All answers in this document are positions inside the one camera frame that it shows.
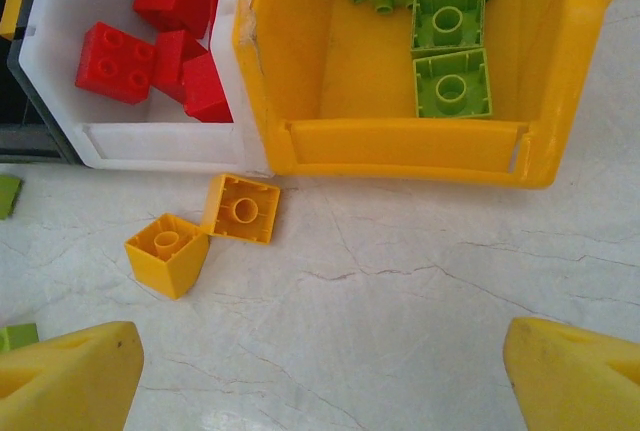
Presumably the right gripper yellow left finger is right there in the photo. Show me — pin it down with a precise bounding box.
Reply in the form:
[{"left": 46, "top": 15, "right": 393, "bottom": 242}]
[{"left": 0, "top": 320, "right": 145, "bottom": 431}]

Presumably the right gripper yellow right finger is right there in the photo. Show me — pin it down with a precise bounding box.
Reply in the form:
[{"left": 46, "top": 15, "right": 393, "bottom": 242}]
[{"left": 502, "top": 317, "right": 640, "bottom": 431}]

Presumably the yellow lego brick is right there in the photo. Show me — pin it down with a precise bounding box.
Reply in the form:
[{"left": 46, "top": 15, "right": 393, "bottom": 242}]
[
  {"left": 123, "top": 212, "right": 211, "bottom": 301},
  {"left": 0, "top": 0, "right": 26, "bottom": 42},
  {"left": 199, "top": 173, "right": 282, "bottom": 247}
]

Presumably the white plastic bin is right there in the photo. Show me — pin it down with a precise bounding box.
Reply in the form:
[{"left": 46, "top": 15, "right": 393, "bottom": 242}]
[{"left": 17, "top": 0, "right": 276, "bottom": 180}]

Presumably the black plastic bin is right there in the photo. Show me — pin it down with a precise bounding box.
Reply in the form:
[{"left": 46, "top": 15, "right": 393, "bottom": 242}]
[{"left": 0, "top": 0, "right": 86, "bottom": 167}]

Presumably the yellow plastic bin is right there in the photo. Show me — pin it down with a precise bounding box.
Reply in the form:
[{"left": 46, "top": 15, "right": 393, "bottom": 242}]
[{"left": 232, "top": 0, "right": 616, "bottom": 191}]

